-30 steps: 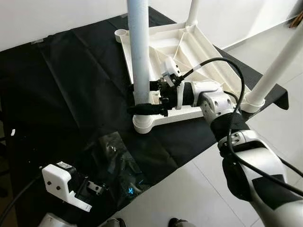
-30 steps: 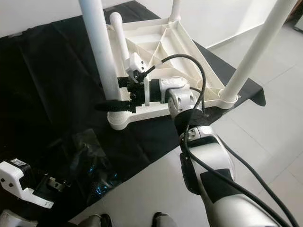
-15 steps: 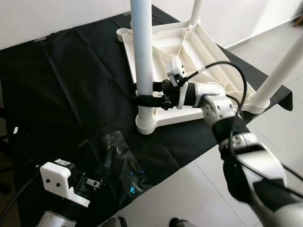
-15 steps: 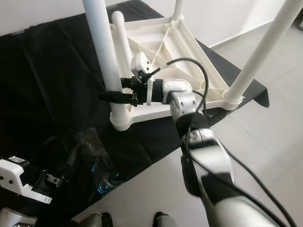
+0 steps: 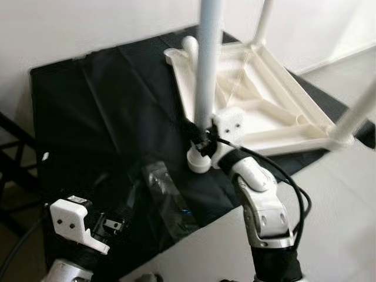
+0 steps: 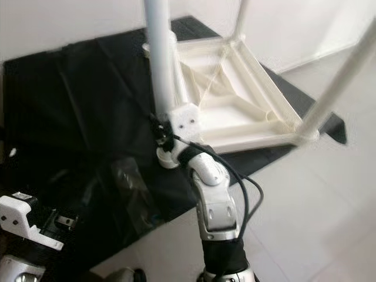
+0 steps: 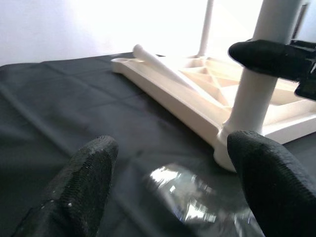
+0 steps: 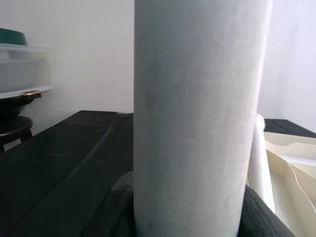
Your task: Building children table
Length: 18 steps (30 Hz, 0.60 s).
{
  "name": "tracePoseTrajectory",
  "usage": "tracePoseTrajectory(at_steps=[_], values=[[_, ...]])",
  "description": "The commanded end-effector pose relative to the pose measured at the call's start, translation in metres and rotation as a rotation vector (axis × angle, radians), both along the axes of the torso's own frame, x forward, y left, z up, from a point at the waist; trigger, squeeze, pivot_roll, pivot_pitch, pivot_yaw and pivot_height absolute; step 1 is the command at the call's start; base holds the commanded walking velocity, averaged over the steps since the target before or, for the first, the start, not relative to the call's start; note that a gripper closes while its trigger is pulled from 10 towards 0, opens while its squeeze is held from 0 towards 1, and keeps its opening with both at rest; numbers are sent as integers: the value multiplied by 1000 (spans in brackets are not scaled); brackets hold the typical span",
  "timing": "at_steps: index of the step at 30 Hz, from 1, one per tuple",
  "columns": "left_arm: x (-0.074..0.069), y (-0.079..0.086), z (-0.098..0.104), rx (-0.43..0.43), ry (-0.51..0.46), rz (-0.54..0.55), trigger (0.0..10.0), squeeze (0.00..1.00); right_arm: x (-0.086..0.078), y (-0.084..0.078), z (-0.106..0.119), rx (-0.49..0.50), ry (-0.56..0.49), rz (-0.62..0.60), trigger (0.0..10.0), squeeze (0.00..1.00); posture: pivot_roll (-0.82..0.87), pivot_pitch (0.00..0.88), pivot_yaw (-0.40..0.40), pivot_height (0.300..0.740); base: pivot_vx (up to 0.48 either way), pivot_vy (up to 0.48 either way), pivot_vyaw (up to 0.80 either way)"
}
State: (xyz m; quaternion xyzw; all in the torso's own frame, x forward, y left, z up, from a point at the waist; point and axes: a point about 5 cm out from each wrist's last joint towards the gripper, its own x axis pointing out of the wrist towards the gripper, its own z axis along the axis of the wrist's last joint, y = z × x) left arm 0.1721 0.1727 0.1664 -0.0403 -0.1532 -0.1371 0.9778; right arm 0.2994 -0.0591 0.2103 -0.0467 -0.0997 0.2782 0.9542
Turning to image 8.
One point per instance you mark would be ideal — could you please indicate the clear plastic storage box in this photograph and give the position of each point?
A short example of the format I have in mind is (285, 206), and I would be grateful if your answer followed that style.
(22, 71)

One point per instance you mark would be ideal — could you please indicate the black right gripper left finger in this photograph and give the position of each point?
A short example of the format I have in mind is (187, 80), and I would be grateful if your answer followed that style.
(118, 212)

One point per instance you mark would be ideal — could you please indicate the green plastic bowl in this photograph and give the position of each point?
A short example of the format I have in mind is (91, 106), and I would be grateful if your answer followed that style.
(12, 37)

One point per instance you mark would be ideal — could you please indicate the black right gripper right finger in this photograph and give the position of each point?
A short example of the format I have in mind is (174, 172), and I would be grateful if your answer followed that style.
(259, 219)

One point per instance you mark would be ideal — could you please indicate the white plastic table top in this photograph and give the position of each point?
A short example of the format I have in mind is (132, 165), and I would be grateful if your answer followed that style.
(291, 172)

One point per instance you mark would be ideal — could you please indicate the dark wooden stool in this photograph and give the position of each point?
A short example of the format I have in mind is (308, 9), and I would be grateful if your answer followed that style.
(14, 128)

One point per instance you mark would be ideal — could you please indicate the black floor mat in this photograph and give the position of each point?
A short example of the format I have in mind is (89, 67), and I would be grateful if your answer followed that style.
(61, 160)

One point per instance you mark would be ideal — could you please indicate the black round bowl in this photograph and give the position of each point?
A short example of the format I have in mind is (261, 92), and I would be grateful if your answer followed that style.
(12, 106)

